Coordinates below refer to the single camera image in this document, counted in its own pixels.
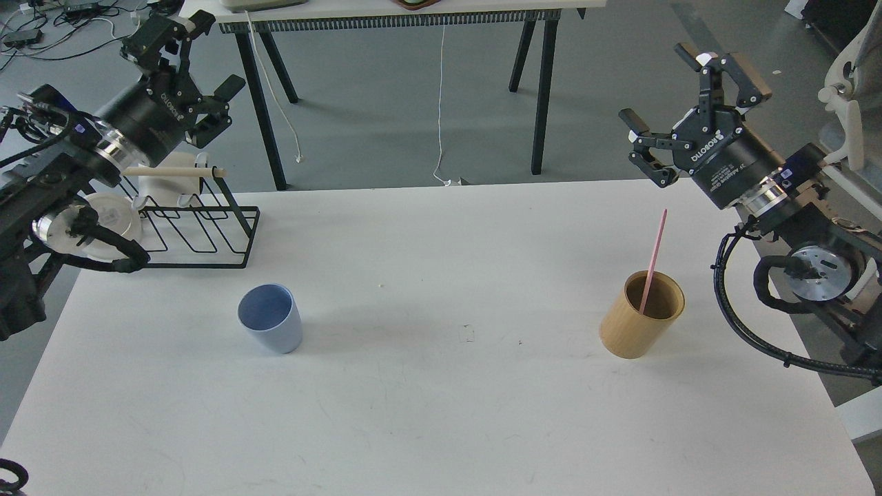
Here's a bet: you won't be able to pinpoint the blue cup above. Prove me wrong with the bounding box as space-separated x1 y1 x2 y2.
237 285 303 354

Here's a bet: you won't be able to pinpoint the background table black legs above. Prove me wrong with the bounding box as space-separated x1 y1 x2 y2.
178 0 607 192

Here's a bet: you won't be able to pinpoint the white plate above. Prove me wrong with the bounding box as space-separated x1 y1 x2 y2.
78 192 143 262

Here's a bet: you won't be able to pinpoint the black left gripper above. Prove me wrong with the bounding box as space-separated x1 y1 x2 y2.
97 10 246 167

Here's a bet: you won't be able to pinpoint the floor cables and adapters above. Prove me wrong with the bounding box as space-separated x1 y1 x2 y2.
0 0 183 71

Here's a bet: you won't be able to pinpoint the pink chopstick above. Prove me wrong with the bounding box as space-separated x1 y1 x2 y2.
639 208 668 315

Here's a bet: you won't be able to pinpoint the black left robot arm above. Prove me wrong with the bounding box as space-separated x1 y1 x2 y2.
1 10 245 339

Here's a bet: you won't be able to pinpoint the white looped cable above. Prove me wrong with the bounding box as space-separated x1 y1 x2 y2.
244 10 304 165

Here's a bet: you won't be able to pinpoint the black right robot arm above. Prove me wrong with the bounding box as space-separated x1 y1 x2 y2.
619 42 880 386

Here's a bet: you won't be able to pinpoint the wooden cylindrical holder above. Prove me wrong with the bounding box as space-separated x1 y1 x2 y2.
599 270 686 359

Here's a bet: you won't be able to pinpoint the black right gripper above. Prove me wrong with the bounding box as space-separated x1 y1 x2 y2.
618 43 786 210

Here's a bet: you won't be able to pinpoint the white hanging cable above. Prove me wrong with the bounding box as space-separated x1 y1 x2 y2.
433 26 452 187

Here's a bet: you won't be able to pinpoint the black wire dish rack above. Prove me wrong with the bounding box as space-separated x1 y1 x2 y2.
107 167 260 268

